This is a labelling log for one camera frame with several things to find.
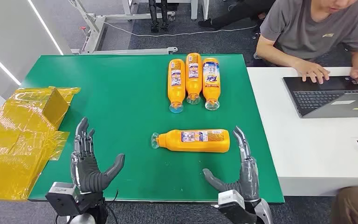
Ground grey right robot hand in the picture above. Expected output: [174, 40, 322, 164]
[202, 126, 261, 202]

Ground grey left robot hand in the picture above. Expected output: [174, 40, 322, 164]
[70, 117, 126, 194]

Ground orange detergent bottle clear cap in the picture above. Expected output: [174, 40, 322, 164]
[185, 53, 203, 105]
[150, 129, 231, 154]

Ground orange Tide bottle clear cap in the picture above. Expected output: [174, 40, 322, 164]
[202, 57, 221, 111]

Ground orange detergent bottle blue cap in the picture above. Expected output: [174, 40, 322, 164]
[167, 58, 186, 114]

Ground white desk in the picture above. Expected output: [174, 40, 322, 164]
[247, 66, 358, 197]

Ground yellow film wrapped cardboard box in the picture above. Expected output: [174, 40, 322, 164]
[0, 86, 82, 201]

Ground dark grey laptop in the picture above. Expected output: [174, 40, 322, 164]
[282, 76, 358, 119]

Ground brown fabric object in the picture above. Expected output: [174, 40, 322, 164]
[330, 186, 358, 224]

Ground person's right hand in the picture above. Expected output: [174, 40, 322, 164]
[296, 61, 331, 84]

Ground person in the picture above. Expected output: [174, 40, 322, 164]
[255, 0, 358, 86]

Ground person's legs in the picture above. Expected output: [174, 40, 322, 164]
[197, 0, 275, 32]

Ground black robot legs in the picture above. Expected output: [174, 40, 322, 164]
[148, 0, 170, 33]

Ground white table leg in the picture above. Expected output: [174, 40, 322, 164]
[191, 0, 210, 21]

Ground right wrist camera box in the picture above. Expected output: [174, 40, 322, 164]
[217, 189, 257, 224]

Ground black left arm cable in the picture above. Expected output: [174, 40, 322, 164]
[106, 190, 119, 224]

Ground white metal stand frame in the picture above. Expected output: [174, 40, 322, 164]
[68, 0, 179, 56]

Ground white floor cable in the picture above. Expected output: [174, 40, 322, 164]
[103, 21, 257, 38]

